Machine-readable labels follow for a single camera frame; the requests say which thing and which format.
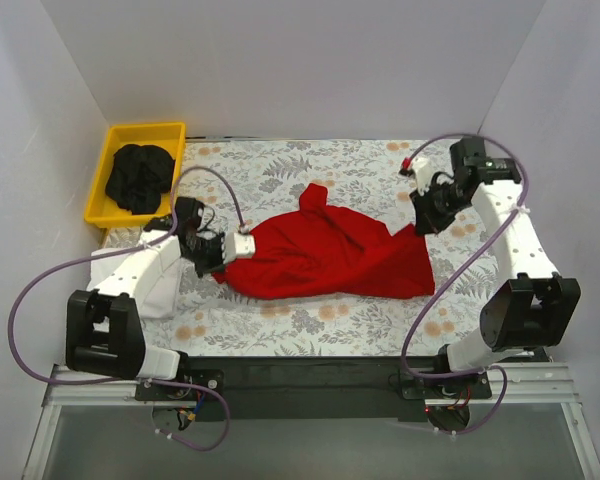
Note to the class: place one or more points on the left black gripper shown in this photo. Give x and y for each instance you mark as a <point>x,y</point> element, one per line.
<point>210,256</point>

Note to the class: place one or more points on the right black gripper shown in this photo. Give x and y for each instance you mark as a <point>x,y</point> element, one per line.
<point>427,212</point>

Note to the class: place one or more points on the red t shirt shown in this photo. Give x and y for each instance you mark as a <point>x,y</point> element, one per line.
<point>321,249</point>

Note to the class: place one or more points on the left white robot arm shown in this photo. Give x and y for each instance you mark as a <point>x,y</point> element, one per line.
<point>104,334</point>

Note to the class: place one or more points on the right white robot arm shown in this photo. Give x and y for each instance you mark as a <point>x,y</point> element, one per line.
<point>534,303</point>

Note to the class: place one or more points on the white folded t shirt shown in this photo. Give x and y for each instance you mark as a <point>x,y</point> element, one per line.
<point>155,290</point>

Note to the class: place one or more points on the floral patterned table mat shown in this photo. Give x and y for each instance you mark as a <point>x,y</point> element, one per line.
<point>251,181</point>

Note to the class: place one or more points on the black crumpled t shirt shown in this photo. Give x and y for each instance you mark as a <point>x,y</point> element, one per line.
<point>140,175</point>

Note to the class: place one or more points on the yellow plastic bin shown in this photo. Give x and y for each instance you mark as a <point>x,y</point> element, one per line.
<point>100,209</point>

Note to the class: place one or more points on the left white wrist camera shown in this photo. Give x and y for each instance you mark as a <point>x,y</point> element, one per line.
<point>238,246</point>

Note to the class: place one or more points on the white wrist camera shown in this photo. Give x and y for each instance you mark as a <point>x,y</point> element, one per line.
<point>420,170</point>
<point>238,246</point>

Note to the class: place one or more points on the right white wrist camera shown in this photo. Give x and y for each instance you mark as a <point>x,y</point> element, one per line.
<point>420,170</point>

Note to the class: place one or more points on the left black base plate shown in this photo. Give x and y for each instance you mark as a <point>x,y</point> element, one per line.
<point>188,387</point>

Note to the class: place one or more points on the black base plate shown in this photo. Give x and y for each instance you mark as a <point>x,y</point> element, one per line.
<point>474,386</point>
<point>188,387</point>

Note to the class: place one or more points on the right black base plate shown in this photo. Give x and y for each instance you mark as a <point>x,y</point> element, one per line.
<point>474,386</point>

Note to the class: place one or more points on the aluminium frame rail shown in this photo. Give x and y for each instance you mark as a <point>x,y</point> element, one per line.
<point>528,383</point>

